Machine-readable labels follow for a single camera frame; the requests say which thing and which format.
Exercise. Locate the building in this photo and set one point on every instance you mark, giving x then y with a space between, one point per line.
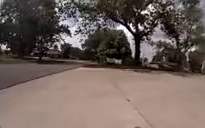
52 52

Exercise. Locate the round green bushy tree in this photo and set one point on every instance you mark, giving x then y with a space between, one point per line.
110 45

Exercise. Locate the grass verge across road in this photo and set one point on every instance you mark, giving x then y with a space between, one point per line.
16 60

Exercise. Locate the pale concrete driveway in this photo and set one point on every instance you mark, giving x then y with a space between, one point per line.
90 96

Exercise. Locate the grey asphalt road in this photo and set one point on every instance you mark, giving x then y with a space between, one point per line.
20 75

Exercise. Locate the big tree with forked trunk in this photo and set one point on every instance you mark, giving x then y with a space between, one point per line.
137 50

